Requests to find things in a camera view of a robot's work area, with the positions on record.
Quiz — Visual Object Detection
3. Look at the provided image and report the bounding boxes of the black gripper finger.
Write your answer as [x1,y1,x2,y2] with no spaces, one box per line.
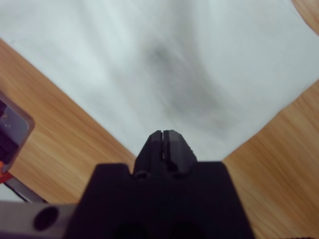
[162,129,199,174]
[134,129,163,175]

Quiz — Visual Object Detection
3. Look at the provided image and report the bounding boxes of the white t-shirt with black logo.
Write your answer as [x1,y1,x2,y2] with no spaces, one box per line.
[0,0,319,162]

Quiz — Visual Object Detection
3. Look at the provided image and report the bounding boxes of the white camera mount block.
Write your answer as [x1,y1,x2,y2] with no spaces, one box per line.
[0,92,47,204]

